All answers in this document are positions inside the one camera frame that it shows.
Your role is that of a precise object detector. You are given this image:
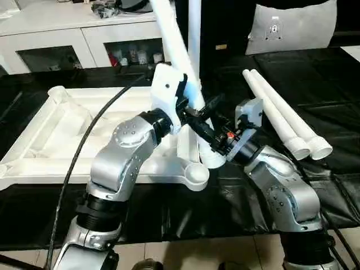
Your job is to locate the white flat board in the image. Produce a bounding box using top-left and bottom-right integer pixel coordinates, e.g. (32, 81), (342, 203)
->
(340, 45), (360, 61)

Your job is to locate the cluster of small bottles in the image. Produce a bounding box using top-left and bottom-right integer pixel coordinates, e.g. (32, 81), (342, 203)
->
(106, 44), (165, 68)

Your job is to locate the white plastic table leg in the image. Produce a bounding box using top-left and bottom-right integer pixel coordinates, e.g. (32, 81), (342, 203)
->
(149, 0), (227, 169)
(188, 0), (203, 92)
(250, 69), (334, 160)
(242, 69), (312, 161)

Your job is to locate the white plastic table top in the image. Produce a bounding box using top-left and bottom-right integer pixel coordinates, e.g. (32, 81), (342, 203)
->
(0, 85), (210, 193)

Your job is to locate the white cushion with badge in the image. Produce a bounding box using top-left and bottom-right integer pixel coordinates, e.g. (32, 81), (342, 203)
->
(247, 0), (339, 56)

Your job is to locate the black cabinet with yellow label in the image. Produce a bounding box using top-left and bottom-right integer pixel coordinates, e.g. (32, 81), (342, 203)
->
(172, 0), (255, 58)

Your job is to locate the black work mat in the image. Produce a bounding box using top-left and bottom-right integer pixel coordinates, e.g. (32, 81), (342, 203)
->
(0, 48), (360, 251)

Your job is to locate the grey bag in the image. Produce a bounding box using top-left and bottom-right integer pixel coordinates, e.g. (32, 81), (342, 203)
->
(115, 0), (156, 14)

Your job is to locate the white cabinet with glass doors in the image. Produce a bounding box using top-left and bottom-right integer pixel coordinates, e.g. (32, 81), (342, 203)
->
(0, 0), (170, 75)

